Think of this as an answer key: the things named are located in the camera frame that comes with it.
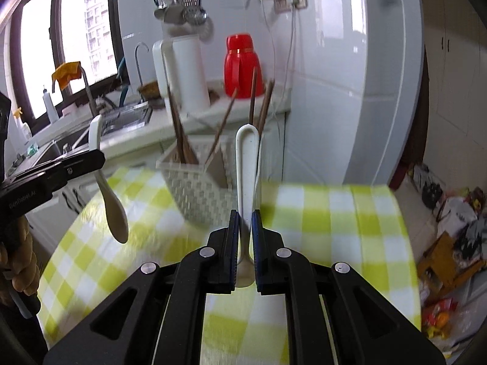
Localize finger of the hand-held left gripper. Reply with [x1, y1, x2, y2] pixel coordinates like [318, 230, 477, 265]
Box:
[46, 149, 106, 190]

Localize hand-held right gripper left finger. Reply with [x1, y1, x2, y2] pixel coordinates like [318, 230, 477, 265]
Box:
[43, 209, 241, 365]

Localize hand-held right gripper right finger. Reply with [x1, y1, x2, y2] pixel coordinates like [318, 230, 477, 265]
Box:
[251, 209, 446, 365]

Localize white perforated plastic basket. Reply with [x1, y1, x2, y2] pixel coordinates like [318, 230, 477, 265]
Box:
[156, 133, 263, 232]

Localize brown wooden chopstick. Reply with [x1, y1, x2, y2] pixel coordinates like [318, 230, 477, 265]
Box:
[258, 79, 275, 130]
[205, 87, 238, 165]
[166, 85, 187, 162]
[248, 67, 258, 125]
[177, 127, 198, 164]

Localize person's left hand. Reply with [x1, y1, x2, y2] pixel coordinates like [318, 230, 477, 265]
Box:
[0, 217, 40, 299]

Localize white dish soap bottle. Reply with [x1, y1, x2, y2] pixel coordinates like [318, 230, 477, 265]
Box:
[43, 85, 58, 124]

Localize white spray bottle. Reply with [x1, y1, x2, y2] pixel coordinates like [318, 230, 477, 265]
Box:
[13, 108, 33, 141]

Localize tall chrome sink faucet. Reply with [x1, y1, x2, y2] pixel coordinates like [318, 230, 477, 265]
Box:
[76, 64, 100, 118]

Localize steel kitchen sink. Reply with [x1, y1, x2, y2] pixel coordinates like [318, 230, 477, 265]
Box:
[34, 101, 153, 168]

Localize orange cloth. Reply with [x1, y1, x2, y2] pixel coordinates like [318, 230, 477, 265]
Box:
[52, 61, 82, 92]

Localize wicker basket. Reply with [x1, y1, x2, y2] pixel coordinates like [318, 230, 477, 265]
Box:
[138, 81, 164, 99]

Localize window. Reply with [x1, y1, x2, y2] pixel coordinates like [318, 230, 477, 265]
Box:
[0, 0, 128, 122]

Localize thin gooseneck chrome faucet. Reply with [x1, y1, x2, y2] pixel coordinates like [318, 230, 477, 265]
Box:
[135, 43, 150, 88]

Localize white kitchen counter cabinet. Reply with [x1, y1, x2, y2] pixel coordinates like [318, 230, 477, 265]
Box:
[23, 80, 293, 236]

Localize white plastic pitcher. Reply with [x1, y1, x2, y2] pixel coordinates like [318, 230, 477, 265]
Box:
[152, 34, 211, 114]

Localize red thermos jug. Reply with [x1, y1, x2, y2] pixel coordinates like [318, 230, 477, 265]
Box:
[224, 34, 265, 99]

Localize cardboard box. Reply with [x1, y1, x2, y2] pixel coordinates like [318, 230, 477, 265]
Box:
[417, 232, 474, 293]

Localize white refrigerator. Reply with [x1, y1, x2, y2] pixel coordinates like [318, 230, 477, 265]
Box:
[342, 0, 425, 188]

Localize colourful snack packets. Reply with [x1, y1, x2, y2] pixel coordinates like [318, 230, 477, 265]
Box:
[420, 298, 463, 339]

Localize white plastic bag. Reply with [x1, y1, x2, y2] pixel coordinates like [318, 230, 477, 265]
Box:
[436, 194, 487, 244]

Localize cream tall cabinet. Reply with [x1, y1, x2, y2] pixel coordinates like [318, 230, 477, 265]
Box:
[422, 0, 487, 172]

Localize white power cable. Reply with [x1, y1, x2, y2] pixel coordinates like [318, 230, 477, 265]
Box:
[279, 5, 297, 122]

